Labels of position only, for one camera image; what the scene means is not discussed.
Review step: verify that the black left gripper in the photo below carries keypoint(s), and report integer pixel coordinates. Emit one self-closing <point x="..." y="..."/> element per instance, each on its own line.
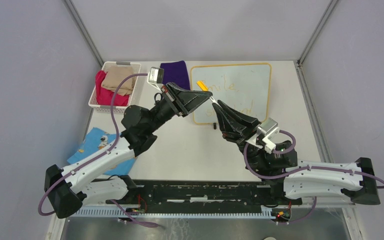
<point x="189" y="100"/>

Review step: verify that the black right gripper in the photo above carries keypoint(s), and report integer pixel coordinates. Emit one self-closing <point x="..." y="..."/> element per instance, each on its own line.
<point x="230" y="129"/>

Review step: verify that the yellow marker cap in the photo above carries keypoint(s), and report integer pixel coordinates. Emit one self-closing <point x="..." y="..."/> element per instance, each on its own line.
<point x="202" y="86"/>

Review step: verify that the white marker pen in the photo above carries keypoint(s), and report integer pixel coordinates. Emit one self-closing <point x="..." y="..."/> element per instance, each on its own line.
<point x="212" y="99"/>

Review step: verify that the yellow framed whiteboard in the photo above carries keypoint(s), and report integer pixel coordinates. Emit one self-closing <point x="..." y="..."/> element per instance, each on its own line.
<point x="245" y="87"/>

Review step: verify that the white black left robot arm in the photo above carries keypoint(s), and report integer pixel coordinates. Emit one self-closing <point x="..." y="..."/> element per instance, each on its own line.
<point x="68" y="188"/>

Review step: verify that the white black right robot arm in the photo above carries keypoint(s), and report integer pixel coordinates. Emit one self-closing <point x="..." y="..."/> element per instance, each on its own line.
<point x="295" y="178"/>

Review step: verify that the purple folded cloth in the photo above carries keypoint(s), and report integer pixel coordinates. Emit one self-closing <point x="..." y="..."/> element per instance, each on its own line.
<point x="176" y="72"/>

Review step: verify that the beige cloth in basket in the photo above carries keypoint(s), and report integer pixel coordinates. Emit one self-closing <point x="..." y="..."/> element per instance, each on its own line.
<point x="115" y="75"/>

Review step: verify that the red cloth in basket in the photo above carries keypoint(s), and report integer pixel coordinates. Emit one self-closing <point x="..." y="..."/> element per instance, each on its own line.
<point x="104" y="96"/>

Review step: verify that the blue patterned cloth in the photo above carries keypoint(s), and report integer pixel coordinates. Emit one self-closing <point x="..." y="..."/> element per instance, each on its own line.
<point x="95" y="140"/>

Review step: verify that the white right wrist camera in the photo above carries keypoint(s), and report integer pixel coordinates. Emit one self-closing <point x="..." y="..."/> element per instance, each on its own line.
<point x="262" y="136"/>

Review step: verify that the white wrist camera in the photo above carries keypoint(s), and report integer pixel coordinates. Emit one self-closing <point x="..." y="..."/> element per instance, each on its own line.
<point x="155" y="77"/>
<point x="262" y="136"/>

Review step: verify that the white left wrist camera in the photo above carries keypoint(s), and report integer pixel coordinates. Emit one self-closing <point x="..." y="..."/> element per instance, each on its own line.
<point x="155" y="77"/>

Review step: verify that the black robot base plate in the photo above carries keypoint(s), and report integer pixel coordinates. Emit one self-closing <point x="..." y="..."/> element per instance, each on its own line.
<point x="203" y="197"/>

